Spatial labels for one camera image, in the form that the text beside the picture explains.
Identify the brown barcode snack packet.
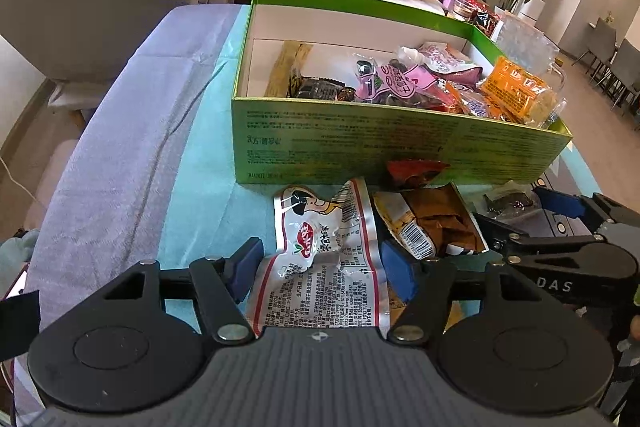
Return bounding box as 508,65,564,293
373,183,488,260

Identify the white red snack packet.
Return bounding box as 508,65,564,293
245,178,390,335

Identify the pink white snack pouch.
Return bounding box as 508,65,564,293
373,41,483,100

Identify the small dark foil snack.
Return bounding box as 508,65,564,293
483,191,539,219

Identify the colourful table mat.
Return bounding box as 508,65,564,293
156,3,601,333

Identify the orange bread packet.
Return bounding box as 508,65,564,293
478,56,566,129

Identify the grey dining chair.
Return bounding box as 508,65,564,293
574,18,616,79

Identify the clear glass mug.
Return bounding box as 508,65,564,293
496,12,565,93

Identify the green cardboard box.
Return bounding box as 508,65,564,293
231,0,572,184

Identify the white charging cable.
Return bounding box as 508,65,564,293
0,155,47,208

